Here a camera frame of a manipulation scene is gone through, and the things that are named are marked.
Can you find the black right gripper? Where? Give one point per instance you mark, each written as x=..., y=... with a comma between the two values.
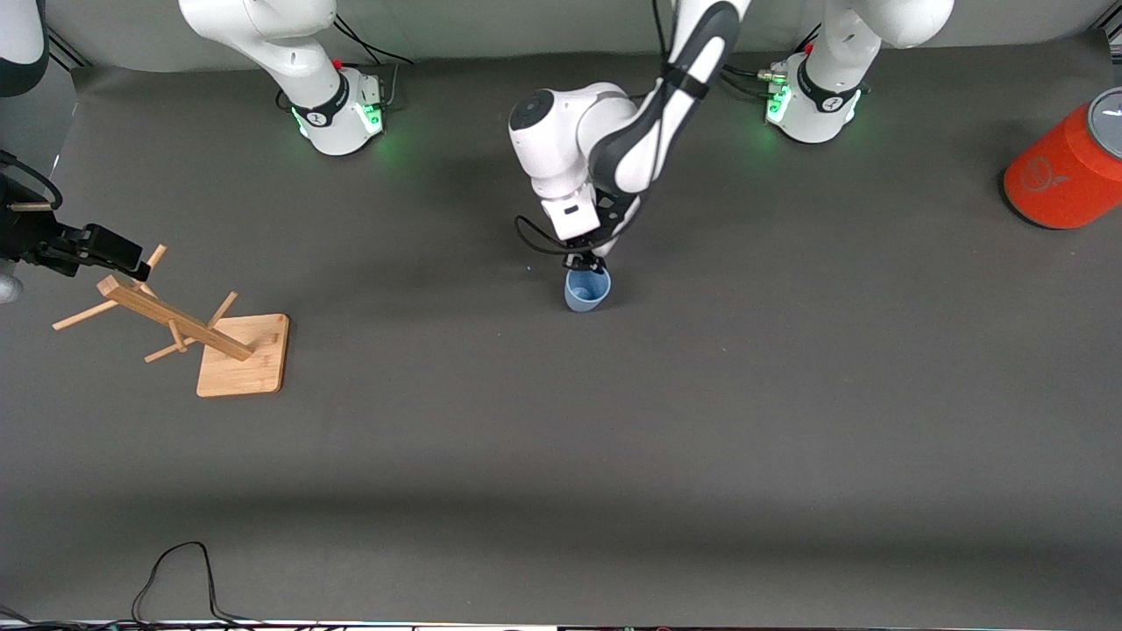
x=19, y=230

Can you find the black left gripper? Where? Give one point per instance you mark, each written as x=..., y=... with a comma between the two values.
x=589, y=260

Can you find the light blue cup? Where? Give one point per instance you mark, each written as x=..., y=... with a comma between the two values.
x=587, y=298

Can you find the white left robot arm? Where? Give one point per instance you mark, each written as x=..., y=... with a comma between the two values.
x=561, y=131

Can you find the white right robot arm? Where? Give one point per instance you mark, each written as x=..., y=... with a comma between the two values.
x=333, y=114

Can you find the wooden cup rack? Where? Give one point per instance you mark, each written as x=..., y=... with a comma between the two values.
x=241, y=364

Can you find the dark grey table mat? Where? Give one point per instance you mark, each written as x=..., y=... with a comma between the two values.
x=614, y=394

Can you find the orange cylindrical can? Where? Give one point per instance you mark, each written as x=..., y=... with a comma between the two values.
x=1061, y=175

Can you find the black frame rail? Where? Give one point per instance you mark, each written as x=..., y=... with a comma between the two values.
x=68, y=51
x=1113, y=35

